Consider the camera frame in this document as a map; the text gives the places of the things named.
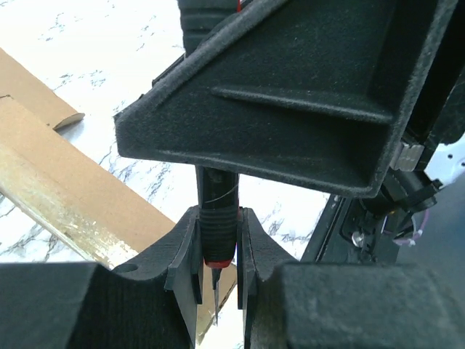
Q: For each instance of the red black utility knife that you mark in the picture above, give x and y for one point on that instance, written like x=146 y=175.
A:
x=217 y=189

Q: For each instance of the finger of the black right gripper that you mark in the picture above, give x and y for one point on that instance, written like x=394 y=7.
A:
x=310 y=93

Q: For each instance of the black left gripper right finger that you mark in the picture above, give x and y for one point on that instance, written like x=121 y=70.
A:
x=291 y=304

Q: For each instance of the brown cardboard express box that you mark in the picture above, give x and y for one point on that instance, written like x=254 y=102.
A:
x=34 y=95

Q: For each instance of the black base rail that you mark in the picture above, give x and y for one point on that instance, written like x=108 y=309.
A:
x=326 y=243

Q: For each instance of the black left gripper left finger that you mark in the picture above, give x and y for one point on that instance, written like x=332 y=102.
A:
x=150 y=301

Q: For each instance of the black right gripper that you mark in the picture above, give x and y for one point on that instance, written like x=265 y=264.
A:
x=430 y=157

